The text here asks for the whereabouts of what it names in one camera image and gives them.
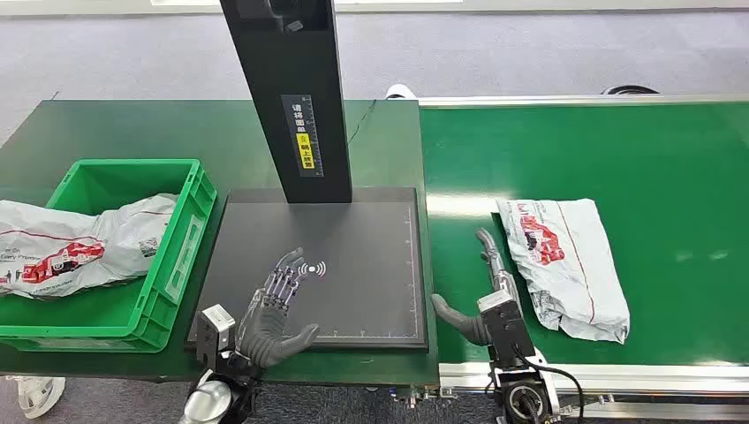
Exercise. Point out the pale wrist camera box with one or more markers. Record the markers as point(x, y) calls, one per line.
point(506, 327)
point(213, 330)

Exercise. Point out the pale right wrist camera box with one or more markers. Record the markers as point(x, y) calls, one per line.
point(506, 327)

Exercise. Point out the small metal bracket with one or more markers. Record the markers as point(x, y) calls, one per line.
point(421, 398)

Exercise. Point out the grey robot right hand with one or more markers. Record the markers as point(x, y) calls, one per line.
point(462, 327)

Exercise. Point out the green plastic crate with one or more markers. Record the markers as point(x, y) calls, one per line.
point(105, 316)

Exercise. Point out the grey courier bag, long red line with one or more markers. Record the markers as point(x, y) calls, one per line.
point(70, 246)

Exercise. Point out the black yellow label sticker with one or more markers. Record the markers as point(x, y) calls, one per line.
point(304, 137)

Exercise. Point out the grey courier bag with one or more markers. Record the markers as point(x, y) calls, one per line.
point(70, 246)
point(573, 269)

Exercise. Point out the black inbound scanner machine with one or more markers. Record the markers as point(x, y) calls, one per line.
point(351, 246)

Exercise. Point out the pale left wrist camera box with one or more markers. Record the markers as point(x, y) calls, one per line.
point(213, 330)

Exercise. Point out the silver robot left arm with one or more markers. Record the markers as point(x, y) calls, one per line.
point(208, 404)

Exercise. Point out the white round cap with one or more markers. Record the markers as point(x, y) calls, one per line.
point(401, 92)

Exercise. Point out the white shoe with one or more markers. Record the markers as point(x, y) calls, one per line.
point(38, 395)

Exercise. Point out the green conveyor belt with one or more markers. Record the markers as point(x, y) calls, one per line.
point(655, 164)

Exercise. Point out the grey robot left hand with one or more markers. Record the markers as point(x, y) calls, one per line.
point(266, 333)

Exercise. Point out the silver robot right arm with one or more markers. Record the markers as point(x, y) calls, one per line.
point(524, 398)

